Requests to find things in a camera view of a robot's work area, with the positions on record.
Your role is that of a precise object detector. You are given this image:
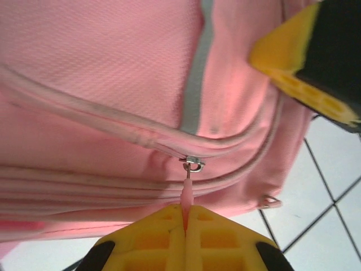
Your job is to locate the pink school backpack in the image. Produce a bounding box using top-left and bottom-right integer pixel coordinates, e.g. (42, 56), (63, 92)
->
(0, 0), (319, 249)

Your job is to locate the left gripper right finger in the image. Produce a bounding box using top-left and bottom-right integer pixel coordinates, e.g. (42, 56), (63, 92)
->
(186, 204), (294, 271)

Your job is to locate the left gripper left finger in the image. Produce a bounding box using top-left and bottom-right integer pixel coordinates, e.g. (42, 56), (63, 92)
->
(76, 204), (188, 271)

